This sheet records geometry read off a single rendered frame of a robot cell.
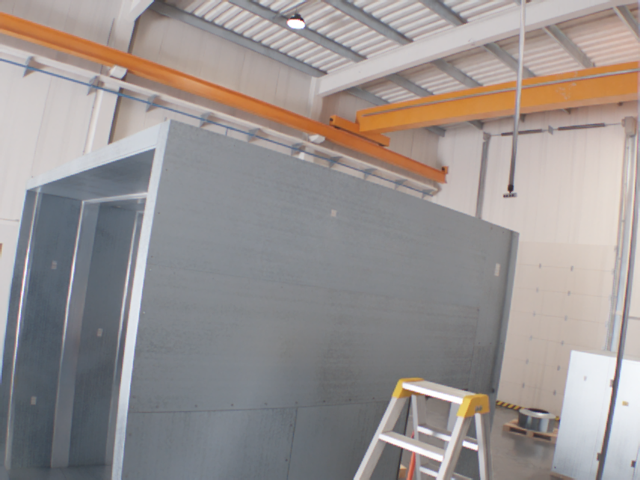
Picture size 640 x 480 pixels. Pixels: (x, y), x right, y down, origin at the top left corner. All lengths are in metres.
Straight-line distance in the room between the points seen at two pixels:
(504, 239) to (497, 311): 0.48
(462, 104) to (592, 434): 7.03
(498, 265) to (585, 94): 7.03
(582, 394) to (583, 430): 0.56
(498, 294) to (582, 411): 5.51
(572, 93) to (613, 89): 0.79
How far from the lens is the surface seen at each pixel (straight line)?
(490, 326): 3.59
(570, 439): 9.05
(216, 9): 11.63
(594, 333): 13.40
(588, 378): 8.85
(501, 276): 3.63
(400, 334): 2.86
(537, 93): 10.76
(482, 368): 3.59
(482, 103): 11.37
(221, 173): 2.12
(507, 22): 10.27
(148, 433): 2.14
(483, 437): 2.30
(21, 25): 10.50
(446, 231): 3.09
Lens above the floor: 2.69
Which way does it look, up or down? 3 degrees up
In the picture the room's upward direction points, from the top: 8 degrees clockwise
